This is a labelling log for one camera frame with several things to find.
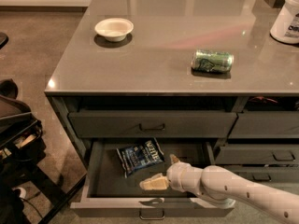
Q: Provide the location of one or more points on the grey counter cabinet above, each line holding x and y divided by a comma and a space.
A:
151, 69

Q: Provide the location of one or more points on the grey right middle drawer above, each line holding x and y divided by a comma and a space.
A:
258, 154

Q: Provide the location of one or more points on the grey right bottom drawer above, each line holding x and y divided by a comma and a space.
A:
267, 174

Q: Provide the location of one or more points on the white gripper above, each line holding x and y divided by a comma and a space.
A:
175, 174

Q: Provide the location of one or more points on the grey right top drawer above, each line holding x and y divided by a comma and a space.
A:
271, 124

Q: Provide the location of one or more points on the blue chip bag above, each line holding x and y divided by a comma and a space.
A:
140, 156

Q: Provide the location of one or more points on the green soda can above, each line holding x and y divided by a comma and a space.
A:
212, 61

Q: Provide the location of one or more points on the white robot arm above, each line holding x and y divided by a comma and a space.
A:
223, 188

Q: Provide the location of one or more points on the open grey middle drawer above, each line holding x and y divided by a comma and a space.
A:
107, 192

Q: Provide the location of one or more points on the white plastic canister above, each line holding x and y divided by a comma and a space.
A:
286, 26

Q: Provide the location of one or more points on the white paper bowl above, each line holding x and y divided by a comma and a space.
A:
114, 29

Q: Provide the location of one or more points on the closed grey top drawer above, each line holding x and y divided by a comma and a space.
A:
190, 124

